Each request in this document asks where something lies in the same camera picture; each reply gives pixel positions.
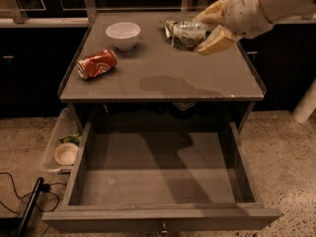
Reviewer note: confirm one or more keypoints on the grey cabinet counter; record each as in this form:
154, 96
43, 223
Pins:
154, 71

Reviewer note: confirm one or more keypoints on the small white bowl in bin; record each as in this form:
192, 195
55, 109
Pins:
65, 154

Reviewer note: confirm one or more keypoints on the green chip bag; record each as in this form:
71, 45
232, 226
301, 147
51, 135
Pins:
169, 27

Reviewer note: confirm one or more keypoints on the white ceramic bowl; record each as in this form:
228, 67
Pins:
124, 35

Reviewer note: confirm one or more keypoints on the green 7up can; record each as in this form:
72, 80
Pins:
188, 34

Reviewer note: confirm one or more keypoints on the metal drawer knob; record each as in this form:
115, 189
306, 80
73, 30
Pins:
163, 230

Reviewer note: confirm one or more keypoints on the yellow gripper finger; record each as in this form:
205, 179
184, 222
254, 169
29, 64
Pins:
213, 14
220, 39

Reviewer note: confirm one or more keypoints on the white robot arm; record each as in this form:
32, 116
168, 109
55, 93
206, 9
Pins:
283, 34

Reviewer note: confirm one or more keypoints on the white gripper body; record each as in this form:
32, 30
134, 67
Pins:
247, 11

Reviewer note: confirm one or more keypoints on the red crushed soda can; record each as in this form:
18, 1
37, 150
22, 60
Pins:
96, 64

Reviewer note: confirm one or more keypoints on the open grey top drawer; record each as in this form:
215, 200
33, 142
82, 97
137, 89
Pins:
131, 181

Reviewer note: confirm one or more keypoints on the green bag in bin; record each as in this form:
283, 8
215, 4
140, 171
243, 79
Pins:
73, 138

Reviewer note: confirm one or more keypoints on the black bar on floor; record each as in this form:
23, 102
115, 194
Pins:
29, 208

